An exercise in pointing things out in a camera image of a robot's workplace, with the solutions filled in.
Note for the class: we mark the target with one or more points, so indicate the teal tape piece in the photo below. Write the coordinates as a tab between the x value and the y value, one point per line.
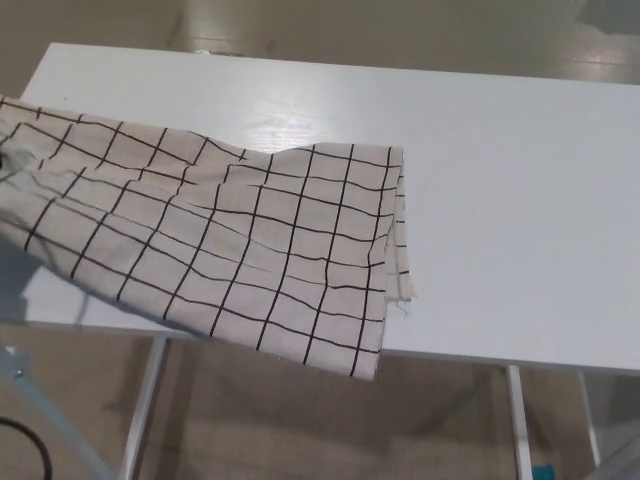
545	472

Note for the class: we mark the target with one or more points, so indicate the slanted white table leg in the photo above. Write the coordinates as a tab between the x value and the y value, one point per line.
142	410

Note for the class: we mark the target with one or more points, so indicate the grey metal frame bar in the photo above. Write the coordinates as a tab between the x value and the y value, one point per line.
55	420

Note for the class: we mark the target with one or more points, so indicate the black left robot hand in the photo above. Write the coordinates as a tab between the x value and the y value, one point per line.
3	161

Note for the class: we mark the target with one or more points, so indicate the white towel with black checks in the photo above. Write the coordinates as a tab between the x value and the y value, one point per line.
240	240

